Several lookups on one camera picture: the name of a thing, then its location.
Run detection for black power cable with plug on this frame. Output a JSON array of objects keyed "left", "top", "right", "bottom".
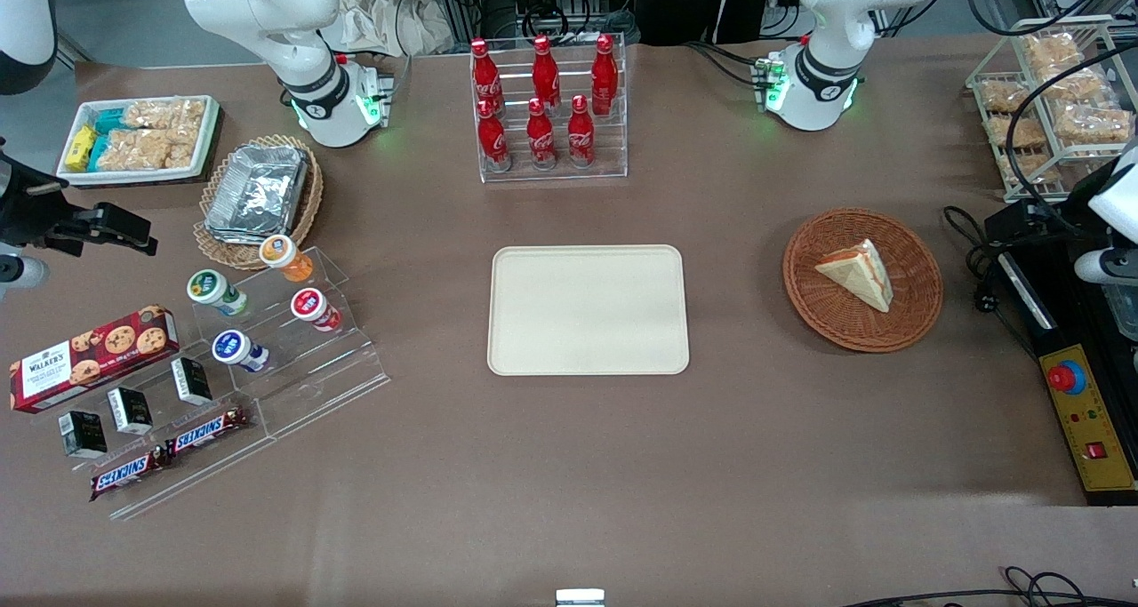
[{"left": 943, "top": 205, "right": 1039, "bottom": 361}]

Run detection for crumpled beige paper bag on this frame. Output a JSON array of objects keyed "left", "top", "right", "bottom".
[{"left": 320, "top": 0, "right": 456, "bottom": 57}]

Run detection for clear acrylic bottle rack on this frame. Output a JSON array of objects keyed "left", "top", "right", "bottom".
[{"left": 469, "top": 32, "right": 629, "bottom": 184}]

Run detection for Snickers chocolate bar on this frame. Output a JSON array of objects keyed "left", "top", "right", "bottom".
[
  {"left": 89, "top": 447, "right": 172, "bottom": 502},
  {"left": 164, "top": 406, "right": 252, "bottom": 459}
]

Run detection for triangular white bread sandwich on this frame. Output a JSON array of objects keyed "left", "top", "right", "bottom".
[{"left": 814, "top": 238, "right": 894, "bottom": 314}]

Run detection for green lid yogurt cup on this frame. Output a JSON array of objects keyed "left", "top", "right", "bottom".
[{"left": 186, "top": 269, "right": 251, "bottom": 317}]

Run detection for clear acrylic stepped stand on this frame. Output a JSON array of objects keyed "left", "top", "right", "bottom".
[
  {"left": 25, "top": 358, "right": 278, "bottom": 522},
  {"left": 189, "top": 246, "right": 392, "bottom": 441}
]

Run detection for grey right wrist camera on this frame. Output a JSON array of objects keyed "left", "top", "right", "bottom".
[{"left": 0, "top": 255, "right": 51, "bottom": 293}]

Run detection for clear bag of fried snacks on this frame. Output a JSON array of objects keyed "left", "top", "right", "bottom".
[
  {"left": 1040, "top": 65, "right": 1117, "bottom": 103},
  {"left": 1000, "top": 152, "right": 1063, "bottom": 188},
  {"left": 987, "top": 114, "right": 1048, "bottom": 150},
  {"left": 1054, "top": 105, "right": 1134, "bottom": 146},
  {"left": 1022, "top": 34, "right": 1086, "bottom": 70},
  {"left": 978, "top": 78, "right": 1032, "bottom": 115}
]

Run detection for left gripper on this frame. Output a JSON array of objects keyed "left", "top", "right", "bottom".
[{"left": 983, "top": 164, "right": 1117, "bottom": 258}]

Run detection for steel pan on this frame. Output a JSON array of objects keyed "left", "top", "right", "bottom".
[{"left": 1101, "top": 280, "right": 1138, "bottom": 343}]

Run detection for white wire rack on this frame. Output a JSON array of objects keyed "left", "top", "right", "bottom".
[{"left": 966, "top": 15, "right": 1138, "bottom": 204}]

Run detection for blue lid yogurt cup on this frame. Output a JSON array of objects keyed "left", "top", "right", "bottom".
[{"left": 211, "top": 330, "right": 271, "bottom": 374}]

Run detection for orange lid yogurt cup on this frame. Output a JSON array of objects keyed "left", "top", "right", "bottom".
[{"left": 259, "top": 234, "right": 316, "bottom": 284}]

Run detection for red Walkers cookie box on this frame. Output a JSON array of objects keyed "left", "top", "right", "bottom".
[{"left": 9, "top": 305, "right": 180, "bottom": 414}]

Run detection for black appliance with yellow panel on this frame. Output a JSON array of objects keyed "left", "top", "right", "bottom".
[{"left": 996, "top": 225, "right": 1138, "bottom": 507}]

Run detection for red cola bottle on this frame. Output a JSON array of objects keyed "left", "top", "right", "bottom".
[
  {"left": 526, "top": 98, "right": 557, "bottom": 172},
  {"left": 532, "top": 36, "right": 562, "bottom": 112},
  {"left": 470, "top": 38, "right": 504, "bottom": 116},
  {"left": 591, "top": 34, "right": 620, "bottom": 117},
  {"left": 567, "top": 95, "right": 596, "bottom": 169},
  {"left": 477, "top": 99, "right": 513, "bottom": 173}
]

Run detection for stacked aluminium foil containers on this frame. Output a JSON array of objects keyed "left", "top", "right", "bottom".
[{"left": 204, "top": 144, "right": 310, "bottom": 244}]

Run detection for brown round wicker basket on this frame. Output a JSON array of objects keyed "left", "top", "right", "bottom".
[{"left": 782, "top": 208, "right": 944, "bottom": 354}]

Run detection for red lid yogurt cup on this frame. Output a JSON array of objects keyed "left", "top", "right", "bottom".
[{"left": 291, "top": 288, "right": 344, "bottom": 333}]

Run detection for small black box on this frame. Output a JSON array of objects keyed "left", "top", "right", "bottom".
[
  {"left": 58, "top": 410, "right": 109, "bottom": 459},
  {"left": 171, "top": 356, "right": 214, "bottom": 406},
  {"left": 107, "top": 387, "right": 154, "bottom": 436}
]

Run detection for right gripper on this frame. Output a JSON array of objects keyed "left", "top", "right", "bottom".
[{"left": 0, "top": 148, "right": 160, "bottom": 258}]

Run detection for clear pack of rice crackers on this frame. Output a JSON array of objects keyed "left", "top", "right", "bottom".
[
  {"left": 96, "top": 127, "right": 198, "bottom": 172},
  {"left": 123, "top": 99, "right": 207, "bottom": 132}
]

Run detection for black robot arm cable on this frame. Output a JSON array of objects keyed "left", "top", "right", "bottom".
[{"left": 1005, "top": 43, "right": 1138, "bottom": 228}]

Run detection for yellow snack pack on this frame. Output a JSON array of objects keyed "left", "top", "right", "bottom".
[{"left": 66, "top": 125, "right": 97, "bottom": 172}]

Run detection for beige rectangular plastic tray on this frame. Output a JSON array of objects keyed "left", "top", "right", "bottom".
[{"left": 486, "top": 244, "right": 691, "bottom": 377}]

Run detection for white rectangular snack tray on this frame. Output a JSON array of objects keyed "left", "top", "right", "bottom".
[{"left": 56, "top": 95, "right": 221, "bottom": 187}]

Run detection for light oval wicker basket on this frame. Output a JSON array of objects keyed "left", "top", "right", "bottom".
[{"left": 193, "top": 134, "right": 325, "bottom": 272}]

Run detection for red emergency stop button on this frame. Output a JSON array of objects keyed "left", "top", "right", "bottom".
[{"left": 1046, "top": 359, "right": 1087, "bottom": 396}]

